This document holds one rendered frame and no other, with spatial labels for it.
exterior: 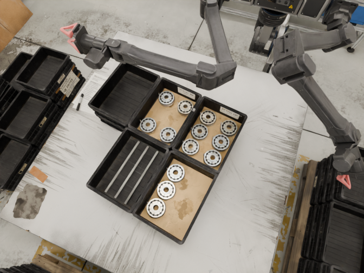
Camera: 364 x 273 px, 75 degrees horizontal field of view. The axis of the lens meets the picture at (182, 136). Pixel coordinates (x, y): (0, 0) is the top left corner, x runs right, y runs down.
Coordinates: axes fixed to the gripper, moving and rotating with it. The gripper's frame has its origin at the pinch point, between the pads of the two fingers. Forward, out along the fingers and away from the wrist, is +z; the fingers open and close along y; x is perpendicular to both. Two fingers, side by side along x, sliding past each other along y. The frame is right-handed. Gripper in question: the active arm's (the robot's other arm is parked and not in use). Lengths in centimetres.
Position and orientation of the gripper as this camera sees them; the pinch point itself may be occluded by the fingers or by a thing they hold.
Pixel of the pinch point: (66, 35)
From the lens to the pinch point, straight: 116.9
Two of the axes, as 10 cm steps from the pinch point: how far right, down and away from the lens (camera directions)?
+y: 0.4, 3.9, 9.2
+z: -9.3, -3.2, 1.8
